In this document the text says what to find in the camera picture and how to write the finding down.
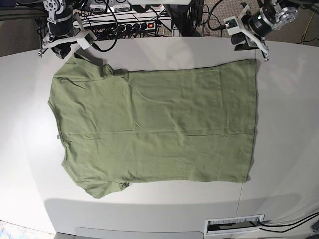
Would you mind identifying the yellow cable on floor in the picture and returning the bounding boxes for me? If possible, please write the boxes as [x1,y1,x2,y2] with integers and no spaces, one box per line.
[300,7,319,45]

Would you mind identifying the white desk frame with cables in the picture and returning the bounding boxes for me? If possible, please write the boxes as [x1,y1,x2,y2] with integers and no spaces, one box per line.
[37,0,225,48]

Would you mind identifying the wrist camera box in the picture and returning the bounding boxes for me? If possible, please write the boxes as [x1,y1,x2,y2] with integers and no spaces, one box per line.
[223,16,241,36]
[77,34,96,50]

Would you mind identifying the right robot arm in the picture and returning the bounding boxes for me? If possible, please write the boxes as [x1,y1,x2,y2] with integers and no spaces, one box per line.
[38,0,97,59]

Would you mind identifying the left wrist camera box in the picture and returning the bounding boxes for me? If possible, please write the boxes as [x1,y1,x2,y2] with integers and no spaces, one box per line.
[223,16,241,36]

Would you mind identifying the black foot pedal middle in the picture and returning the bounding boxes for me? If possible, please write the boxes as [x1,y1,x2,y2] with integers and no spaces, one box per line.
[89,4,107,13]

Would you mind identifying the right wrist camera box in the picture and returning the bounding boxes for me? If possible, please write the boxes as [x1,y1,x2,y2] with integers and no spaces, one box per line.
[77,34,96,50]

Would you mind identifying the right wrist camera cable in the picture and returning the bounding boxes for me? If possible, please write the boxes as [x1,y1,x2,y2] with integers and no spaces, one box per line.
[91,4,119,53]

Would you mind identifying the black cable at grommet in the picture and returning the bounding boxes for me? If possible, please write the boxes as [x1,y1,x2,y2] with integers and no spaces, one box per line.
[259,212,319,233]

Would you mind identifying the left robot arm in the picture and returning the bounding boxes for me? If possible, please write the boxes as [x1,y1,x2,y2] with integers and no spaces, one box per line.
[224,0,299,61]

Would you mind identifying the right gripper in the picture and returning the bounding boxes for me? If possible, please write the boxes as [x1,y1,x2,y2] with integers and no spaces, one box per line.
[38,13,96,59]

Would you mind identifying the table cable grommet slot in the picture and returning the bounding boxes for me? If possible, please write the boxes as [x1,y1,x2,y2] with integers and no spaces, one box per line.
[204,214,265,236]

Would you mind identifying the green T-shirt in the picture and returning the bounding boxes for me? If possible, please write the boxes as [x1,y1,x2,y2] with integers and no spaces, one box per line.
[48,54,257,199]

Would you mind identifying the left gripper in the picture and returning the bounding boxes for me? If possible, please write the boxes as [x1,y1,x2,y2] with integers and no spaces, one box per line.
[231,6,276,62]

